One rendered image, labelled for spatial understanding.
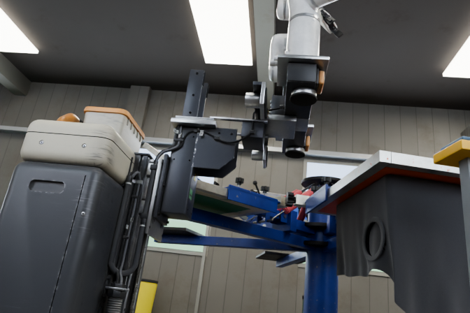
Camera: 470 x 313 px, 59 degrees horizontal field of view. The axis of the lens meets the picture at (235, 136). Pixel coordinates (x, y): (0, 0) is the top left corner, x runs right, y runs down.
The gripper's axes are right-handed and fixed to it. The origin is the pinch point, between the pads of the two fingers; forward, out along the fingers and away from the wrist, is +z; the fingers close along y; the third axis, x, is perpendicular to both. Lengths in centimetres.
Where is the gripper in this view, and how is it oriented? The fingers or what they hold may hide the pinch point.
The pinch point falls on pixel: (336, 28)
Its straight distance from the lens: 207.2
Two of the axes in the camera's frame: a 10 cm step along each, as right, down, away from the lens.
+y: -5.7, -5.2, -6.3
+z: 3.0, 5.9, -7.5
